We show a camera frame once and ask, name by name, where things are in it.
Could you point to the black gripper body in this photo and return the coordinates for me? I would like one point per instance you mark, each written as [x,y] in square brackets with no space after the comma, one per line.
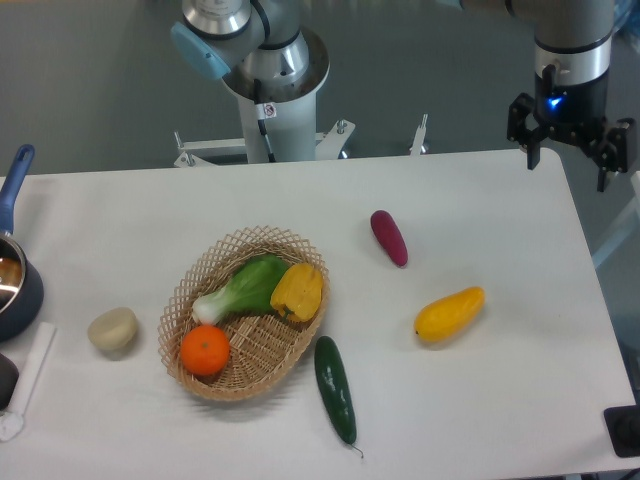
[575,116]

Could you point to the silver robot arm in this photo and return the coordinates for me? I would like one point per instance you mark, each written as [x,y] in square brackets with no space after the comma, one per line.
[571,72]

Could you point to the robot base column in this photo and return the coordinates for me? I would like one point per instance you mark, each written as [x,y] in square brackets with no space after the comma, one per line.
[268,61]

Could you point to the yellow mango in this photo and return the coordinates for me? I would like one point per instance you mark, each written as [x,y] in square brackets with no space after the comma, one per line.
[449,315]

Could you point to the purple sweet potato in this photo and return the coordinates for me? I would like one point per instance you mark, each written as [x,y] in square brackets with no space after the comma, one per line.
[389,237]

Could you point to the black device at table corner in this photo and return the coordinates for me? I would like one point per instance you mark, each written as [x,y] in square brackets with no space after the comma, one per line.
[623,428]

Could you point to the yellow bell pepper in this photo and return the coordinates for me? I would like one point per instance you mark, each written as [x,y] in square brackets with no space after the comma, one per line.
[298,295]

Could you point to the dark green cucumber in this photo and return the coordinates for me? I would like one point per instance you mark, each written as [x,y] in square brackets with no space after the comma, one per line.
[334,391]

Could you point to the green bok choy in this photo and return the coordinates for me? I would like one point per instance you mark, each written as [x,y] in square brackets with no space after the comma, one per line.
[248,291]

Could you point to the woven wicker basket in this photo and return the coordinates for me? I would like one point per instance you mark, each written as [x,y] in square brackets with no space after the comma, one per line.
[263,348]

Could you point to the orange fruit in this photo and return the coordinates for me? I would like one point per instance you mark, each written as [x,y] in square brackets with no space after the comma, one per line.
[205,350]

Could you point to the beige potato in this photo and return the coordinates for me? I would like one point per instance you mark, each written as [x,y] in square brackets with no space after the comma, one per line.
[113,330]

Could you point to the dark round object at edge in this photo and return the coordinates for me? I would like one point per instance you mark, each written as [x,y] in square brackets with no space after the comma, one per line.
[9,375]

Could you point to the white metal mounting frame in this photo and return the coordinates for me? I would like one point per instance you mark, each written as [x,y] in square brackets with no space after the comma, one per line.
[329,145]

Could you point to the blue saucepan with handle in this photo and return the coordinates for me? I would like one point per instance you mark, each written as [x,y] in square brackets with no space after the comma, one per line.
[22,291]

